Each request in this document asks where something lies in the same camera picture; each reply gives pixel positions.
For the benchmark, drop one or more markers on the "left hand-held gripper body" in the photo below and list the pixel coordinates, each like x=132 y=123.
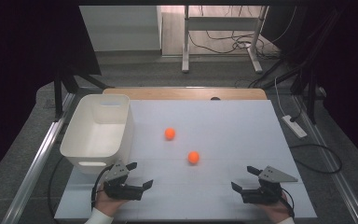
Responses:
x=121 y=191

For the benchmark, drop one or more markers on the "person's right hand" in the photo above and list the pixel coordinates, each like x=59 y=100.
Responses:
x=278 y=211

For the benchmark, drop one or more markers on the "white plastic bin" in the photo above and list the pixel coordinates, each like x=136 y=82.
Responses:
x=96 y=137

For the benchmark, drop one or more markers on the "black table grommet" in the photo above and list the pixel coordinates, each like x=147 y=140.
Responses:
x=215 y=98

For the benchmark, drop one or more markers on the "orange ball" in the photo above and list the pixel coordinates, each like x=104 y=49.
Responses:
x=193 y=157
x=169 y=133

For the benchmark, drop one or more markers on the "white power strip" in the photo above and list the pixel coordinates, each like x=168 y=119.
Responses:
x=293 y=126

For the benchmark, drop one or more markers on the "white cabinet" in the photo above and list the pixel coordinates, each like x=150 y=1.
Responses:
x=121 y=28

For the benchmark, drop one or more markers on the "person's left hand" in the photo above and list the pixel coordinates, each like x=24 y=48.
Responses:
x=107 y=203

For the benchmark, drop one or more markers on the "aluminium rail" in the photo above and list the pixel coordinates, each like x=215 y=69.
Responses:
x=338 y=180
x=34 y=171

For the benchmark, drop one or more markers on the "black curtain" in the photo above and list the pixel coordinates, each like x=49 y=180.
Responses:
x=18 y=62
x=348 y=62

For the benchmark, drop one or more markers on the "black metal stand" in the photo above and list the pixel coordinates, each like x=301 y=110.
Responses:
x=311 y=99

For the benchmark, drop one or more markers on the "black tripod stand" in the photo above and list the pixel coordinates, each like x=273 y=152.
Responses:
x=58 y=93

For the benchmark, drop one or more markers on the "white metal desk frame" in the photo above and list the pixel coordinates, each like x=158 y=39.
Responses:
x=185 y=46

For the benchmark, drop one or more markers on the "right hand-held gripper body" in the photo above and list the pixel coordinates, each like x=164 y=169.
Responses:
x=261 y=193

